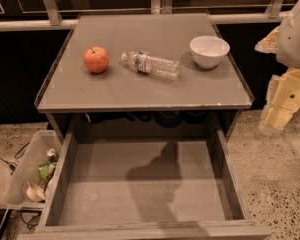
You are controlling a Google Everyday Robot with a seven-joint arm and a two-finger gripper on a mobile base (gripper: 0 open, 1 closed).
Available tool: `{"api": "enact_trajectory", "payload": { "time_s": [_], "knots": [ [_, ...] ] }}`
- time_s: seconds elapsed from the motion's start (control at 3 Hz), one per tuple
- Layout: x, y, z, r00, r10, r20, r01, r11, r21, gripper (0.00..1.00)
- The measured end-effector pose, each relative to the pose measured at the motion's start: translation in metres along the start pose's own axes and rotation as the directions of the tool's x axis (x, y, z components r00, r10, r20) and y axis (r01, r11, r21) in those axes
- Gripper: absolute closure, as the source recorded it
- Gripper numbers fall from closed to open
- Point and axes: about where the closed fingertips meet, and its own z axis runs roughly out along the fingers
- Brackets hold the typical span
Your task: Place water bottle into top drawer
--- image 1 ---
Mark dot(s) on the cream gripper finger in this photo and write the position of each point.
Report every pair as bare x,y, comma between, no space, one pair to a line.
269,43
282,100

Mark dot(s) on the clear plastic water bottle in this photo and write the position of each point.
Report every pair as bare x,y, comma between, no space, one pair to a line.
158,67

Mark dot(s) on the open grey top drawer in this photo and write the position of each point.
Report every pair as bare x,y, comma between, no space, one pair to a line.
122,180

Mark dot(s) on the white ceramic bowl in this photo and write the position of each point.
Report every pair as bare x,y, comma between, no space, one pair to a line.
208,51

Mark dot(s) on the metal window railing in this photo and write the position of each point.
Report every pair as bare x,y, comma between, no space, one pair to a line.
39,14

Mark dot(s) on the red apple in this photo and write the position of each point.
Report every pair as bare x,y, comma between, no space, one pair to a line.
96,59

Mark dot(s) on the metal drink can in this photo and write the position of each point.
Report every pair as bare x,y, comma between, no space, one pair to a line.
52,155

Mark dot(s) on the green crumpled bag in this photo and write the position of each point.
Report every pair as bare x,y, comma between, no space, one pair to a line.
46,170

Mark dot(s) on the small beige cup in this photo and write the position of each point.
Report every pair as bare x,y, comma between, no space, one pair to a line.
35,193

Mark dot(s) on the translucent plastic bin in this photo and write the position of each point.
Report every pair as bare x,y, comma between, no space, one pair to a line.
35,156

